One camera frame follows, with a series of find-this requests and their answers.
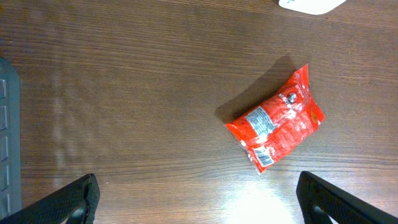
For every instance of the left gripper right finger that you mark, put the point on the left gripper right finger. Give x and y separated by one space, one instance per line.
323 202

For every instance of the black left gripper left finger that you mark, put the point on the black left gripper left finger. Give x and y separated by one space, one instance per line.
74 203

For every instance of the orange snack bag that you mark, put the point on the orange snack bag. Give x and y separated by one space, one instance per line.
271 130

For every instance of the white barcode scanner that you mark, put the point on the white barcode scanner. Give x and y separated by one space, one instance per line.
312 7

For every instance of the dark grey plastic basket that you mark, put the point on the dark grey plastic basket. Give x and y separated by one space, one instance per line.
11 199

